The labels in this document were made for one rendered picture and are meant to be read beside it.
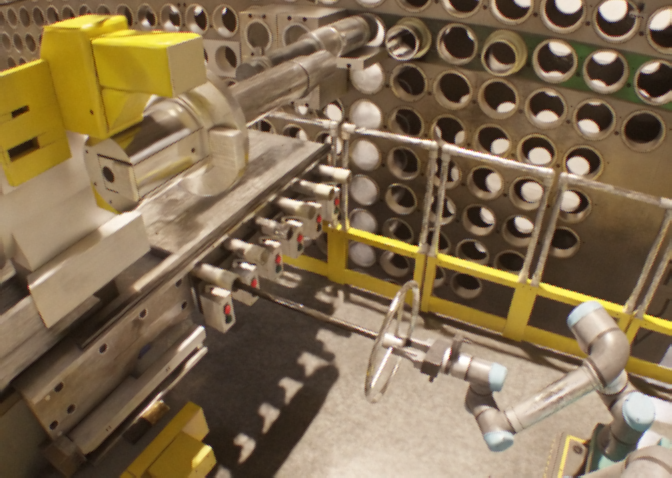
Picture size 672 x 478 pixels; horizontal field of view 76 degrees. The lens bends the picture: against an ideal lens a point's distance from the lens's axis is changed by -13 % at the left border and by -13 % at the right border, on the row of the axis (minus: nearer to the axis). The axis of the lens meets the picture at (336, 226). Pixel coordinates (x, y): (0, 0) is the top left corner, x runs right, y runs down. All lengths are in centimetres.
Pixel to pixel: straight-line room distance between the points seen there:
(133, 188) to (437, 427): 173
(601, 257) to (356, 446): 201
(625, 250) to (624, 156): 64
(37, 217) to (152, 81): 56
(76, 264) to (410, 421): 161
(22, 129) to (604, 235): 306
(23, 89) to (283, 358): 187
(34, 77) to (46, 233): 41
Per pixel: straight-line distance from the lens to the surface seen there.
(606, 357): 142
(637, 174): 313
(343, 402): 240
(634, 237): 332
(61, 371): 149
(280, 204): 207
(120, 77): 104
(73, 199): 142
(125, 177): 116
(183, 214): 199
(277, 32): 308
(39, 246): 137
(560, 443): 206
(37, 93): 121
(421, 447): 229
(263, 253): 183
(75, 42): 110
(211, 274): 172
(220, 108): 127
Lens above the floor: 194
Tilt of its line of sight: 34 degrees down
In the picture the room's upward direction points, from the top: straight up
